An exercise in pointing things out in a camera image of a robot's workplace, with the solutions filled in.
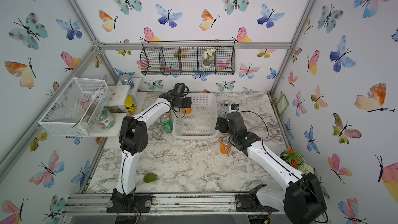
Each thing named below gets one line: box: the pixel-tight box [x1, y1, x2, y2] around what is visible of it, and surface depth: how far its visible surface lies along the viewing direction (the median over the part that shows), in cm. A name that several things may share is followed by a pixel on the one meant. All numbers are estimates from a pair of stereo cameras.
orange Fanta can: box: [219, 138, 232, 156], surface depth 85 cm
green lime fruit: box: [143, 172, 158, 184], surface depth 82 cm
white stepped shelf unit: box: [89, 77, 148, 138], surface depth 93 cm
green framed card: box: [275, 93, 290, 115], surface depth 112 cm
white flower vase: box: [202, 48, 217, 69], surface depth 90 cm
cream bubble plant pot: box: [96, 107, 116, 131], surface depth 81 cm
